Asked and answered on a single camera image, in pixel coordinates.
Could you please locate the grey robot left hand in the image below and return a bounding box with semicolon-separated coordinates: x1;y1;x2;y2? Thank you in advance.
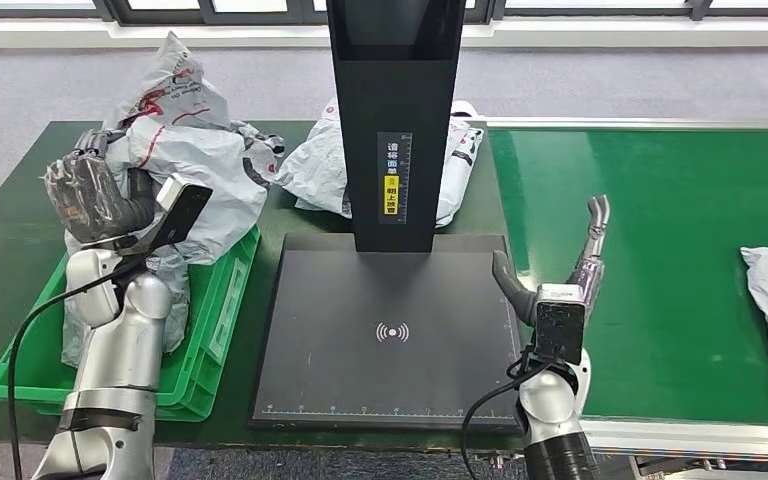
42;129;160;250

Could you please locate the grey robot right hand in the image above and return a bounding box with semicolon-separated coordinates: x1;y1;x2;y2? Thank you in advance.
491;193;612;327

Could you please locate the puffy grey parcel black-red print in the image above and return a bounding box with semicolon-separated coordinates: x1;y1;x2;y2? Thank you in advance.
102;31;286;266

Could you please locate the long grey mailer parcel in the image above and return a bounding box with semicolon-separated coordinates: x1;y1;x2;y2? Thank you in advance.
60;238;192;370

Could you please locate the green conveyor belt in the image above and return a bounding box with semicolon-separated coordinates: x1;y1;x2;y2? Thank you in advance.
486;117;768;466

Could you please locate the grey plastic mailer parcel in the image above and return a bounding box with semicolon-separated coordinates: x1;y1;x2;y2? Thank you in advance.
276;99;486;230

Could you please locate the black inbound scanner machine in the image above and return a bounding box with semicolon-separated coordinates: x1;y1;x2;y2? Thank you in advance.
249;0;524;433

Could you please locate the yellow and black scanner label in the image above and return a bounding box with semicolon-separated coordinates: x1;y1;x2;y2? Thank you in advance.
377;131;414;225

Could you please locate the white window sill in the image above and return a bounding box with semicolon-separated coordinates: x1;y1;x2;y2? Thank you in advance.
0;16;768;51

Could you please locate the green plastic crate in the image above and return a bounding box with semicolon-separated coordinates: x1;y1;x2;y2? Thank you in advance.
0;225;261;424

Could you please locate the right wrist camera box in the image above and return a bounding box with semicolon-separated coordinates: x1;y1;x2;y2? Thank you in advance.
534;283;587;367

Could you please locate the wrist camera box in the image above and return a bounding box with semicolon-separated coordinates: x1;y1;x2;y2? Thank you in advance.
118;173;214;258
534;283;587;367

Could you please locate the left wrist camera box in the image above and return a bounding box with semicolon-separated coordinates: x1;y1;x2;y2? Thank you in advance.
118;173;214;258

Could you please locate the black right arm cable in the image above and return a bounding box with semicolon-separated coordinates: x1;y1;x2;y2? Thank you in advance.
458;344;554;480

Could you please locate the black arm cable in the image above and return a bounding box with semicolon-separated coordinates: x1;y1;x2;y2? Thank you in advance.
458;344;554;480
6;258;147;480

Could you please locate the dark window frame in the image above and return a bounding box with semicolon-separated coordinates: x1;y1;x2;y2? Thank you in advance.
0;0;768;26

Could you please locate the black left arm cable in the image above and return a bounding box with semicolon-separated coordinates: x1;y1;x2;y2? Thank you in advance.
6;258;147;480

